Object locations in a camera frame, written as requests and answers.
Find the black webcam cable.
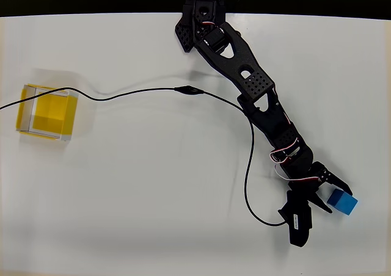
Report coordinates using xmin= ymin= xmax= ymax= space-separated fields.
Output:
xmin=0 ymin=85 xmax=288 ymax=227

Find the yellow open box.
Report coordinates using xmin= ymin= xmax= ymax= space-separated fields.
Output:
xmin=15 ymin=83 xmax=80 ymax=142

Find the black gripper-mounted webcam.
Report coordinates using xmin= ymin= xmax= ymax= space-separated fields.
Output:
xmin=277 ymin=189 xmax=315 ymax=248

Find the blue cube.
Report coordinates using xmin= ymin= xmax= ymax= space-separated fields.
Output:
xmin=326 ymin=187 xmax=359 ymax=217

